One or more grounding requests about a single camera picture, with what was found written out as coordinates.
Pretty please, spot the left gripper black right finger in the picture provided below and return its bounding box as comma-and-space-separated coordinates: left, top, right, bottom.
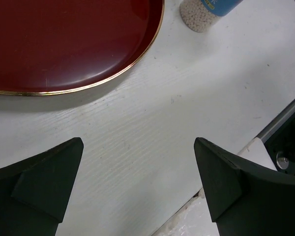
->
194, 138, 295, 236

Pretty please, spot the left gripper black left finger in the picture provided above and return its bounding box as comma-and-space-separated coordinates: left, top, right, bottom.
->
0, 137, 84, 236

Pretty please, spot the red round tray gold rim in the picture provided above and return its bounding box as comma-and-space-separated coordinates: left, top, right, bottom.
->
0, 0, 165, 96

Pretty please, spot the left robot arm base mount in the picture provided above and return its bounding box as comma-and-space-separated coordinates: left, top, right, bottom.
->
265, 112, 295, 176

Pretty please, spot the aluminium table edge rail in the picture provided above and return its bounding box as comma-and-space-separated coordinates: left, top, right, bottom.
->
257, 99, 295, 143

